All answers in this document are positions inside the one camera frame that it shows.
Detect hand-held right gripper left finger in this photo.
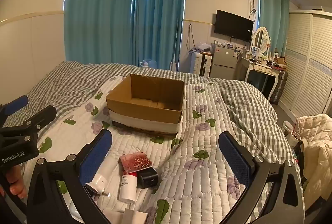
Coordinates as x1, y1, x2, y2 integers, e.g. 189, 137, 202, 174
26, 129, 113, 224

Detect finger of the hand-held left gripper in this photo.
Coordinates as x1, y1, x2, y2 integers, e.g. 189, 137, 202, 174
14, 105, 57, 136
0, 95, 29, 117

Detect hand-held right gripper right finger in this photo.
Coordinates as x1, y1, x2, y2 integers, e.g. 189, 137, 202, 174
218, 131, 305, 224

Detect white spray bottle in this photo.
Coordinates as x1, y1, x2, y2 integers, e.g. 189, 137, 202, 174
85, 155, 115, 197

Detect red-lidded clear jar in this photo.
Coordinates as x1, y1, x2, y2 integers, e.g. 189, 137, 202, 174
119, 171, 138, 203

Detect cardboard box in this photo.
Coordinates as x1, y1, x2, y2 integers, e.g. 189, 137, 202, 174
106, 74, 186, 138

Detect person's left hand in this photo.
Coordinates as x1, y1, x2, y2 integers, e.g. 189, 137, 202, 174
0, 165, 27, 200

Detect pink patterned packet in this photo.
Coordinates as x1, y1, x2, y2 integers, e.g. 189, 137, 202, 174
119, 151, 153, 175

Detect floral quilted blanket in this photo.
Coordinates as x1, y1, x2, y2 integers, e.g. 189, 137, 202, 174
19, 76, 301, 224

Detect black charger block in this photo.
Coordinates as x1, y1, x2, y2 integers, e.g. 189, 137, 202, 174
137, 167, 159, 189

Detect white cup with straw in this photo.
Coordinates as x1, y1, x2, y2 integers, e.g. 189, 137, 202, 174
283, 120, 303, 148

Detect flat white box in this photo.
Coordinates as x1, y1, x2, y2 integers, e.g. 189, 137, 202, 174
102, 208, 148, 224

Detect cream padded jacket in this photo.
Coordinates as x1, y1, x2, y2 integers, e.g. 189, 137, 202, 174
297, 115, 332, 201

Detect dark suitcase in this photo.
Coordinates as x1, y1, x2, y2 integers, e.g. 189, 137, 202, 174
271, 70, 288, 105

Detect white dressing table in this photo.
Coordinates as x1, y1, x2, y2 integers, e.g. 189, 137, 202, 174
240, 55, 283, 101

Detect grey small fridge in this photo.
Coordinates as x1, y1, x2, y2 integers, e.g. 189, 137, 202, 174
210, 44, 240, 81

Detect white kettle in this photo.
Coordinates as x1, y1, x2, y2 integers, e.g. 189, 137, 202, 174
139, 58, 156, 68

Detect white mop pole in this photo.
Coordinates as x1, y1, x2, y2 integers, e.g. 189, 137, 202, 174
170, 18, 181, 72

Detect wide teal curtain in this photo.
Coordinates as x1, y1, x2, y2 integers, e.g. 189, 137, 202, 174
63, 0, 137, 66

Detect white louvred wardrobe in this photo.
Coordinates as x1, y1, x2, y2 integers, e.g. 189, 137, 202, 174
279, 10, 332, 121

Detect white oval mirror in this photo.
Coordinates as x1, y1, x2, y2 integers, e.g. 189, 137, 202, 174
252, 26, 270, 56

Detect teal curtain beside wardrobe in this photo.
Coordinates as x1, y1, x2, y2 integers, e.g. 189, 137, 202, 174
258, 0, 290, 57

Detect narrow teal curtain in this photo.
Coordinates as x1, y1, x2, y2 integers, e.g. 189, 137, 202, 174
132, 0, 187, 71

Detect black wall television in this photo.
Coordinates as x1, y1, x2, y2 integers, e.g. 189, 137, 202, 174
214, 10, 254, 42

